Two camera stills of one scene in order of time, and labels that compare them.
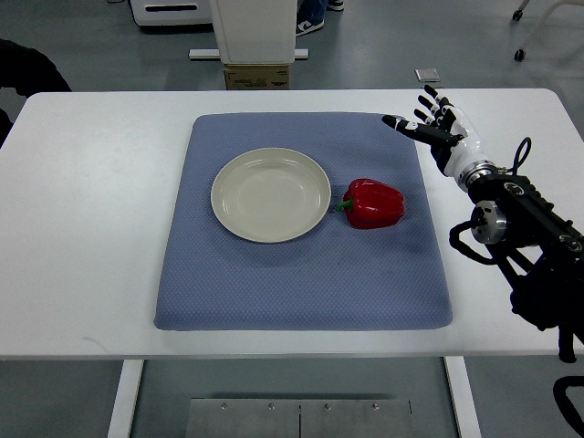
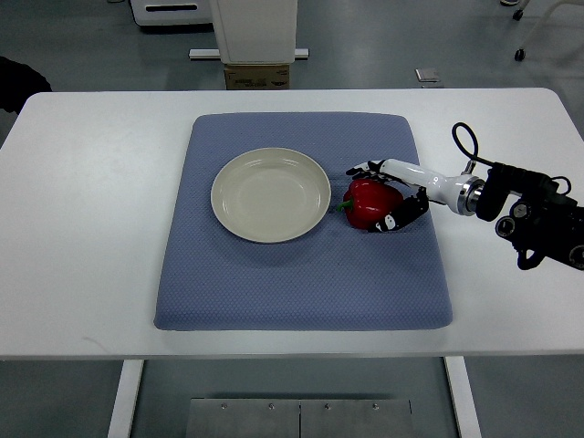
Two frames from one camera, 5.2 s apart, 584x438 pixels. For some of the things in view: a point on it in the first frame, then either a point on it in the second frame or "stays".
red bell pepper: (370, 203) stays
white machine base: (172, 12) stays
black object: (5, 125) to (17, 83)
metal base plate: (298, 418) stays
